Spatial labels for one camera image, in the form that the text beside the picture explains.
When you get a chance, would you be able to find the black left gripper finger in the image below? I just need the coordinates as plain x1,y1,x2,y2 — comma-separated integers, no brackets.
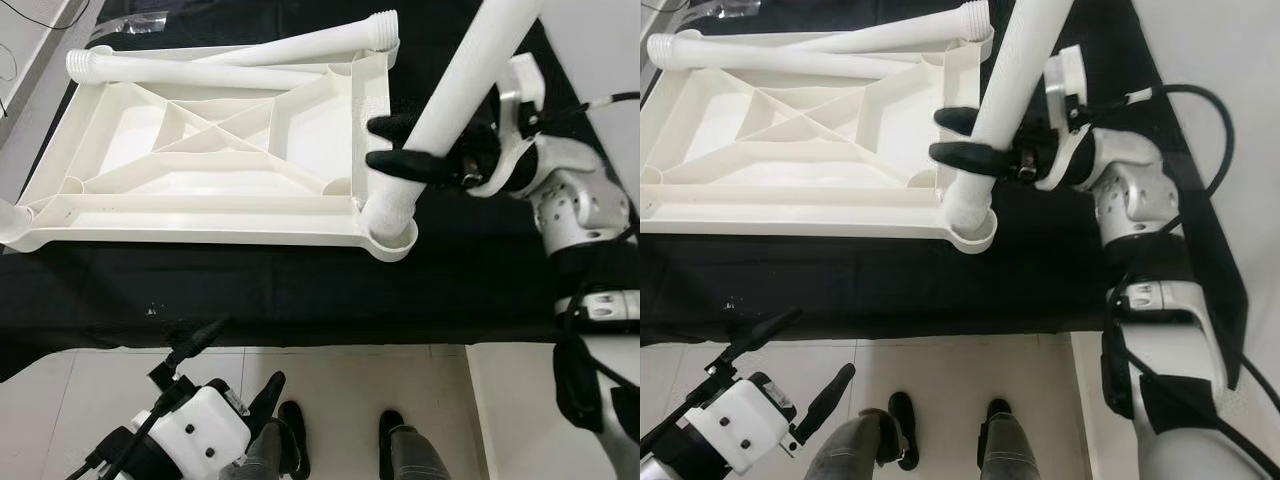
165,318,230,367
797,362,859,442
245,372,288,441
718,308,805,365

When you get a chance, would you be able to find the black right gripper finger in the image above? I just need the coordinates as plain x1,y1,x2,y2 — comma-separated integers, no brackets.
934,105,987,139
367,113,422,147
365,148,450,186
928,140,1014,179

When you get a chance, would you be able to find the white plastic children table top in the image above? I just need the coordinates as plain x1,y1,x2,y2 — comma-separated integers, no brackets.
0,40,419,263
640,30,999,256

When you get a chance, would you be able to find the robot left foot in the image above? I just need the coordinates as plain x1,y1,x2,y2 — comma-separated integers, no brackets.
240,400,313,480
805,392,921,480

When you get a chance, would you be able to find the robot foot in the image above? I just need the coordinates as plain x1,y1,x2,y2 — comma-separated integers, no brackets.
978,398,1046,480
377,408,453,480
240,400,313,480
805,392,921,480

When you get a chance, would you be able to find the black tablecloth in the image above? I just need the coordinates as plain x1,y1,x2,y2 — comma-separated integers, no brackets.
0,0,641,381
640,0,1251,391

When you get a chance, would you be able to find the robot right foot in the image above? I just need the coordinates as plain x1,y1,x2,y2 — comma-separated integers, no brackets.
978,398,1046,480
377,408,453,480

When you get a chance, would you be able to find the clear tape patch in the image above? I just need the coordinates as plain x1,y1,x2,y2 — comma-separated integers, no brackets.
100,0,196,26
690,0,761,21

